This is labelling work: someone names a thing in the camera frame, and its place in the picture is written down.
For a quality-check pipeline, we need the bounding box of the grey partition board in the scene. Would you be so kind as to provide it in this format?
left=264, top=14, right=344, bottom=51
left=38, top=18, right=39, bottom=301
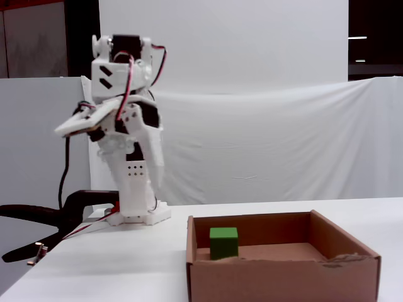
left=0, top=77, right=92, bottom=210

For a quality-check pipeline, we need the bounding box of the brown wooden panel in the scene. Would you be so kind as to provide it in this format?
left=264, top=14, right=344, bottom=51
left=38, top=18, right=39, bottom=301
left=0, top=0, right=69, bottom=79

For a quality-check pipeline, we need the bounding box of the white backdrop panel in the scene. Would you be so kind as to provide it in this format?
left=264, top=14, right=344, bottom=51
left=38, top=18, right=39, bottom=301
left=98, top=0, right=349, bottom=95

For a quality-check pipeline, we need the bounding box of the black camera cable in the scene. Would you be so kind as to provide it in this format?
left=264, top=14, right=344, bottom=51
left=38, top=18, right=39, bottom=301
left=57, top=137, right=72, bottom=210

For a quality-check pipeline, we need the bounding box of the green cube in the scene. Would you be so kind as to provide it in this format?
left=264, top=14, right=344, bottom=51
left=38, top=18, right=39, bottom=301
left=209, top=226, right=239, bottom=261

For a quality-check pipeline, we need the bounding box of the red black servo cable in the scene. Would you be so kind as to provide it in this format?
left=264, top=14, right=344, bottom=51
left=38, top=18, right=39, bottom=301
left=113, top=52, right=141, bottom=123

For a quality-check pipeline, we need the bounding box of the red white power cable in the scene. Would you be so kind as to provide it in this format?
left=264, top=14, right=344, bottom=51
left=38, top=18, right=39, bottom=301
left=61, top=210, right=119, bottom=242

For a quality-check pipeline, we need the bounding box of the white backdrop sheet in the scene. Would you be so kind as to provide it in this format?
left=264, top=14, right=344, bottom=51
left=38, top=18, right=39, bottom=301
left=80, top=75, right=403, bottom=205

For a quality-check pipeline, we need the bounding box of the black table clamp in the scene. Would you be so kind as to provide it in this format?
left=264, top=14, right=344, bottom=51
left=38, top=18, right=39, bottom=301
left=0, top=189, right=120, bottom=264

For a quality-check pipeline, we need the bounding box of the brown cardboard box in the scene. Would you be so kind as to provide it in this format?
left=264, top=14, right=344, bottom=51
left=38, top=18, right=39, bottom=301
left=186, top=210, right=382, bottom=302

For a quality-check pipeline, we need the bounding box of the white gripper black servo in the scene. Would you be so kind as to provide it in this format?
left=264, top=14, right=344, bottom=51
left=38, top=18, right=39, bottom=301
left=96, top=96, right=166, bottom=191

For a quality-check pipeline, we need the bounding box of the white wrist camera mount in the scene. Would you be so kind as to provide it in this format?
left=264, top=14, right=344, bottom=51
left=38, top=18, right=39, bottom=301
left=54, top=100, right=127, bottom=143

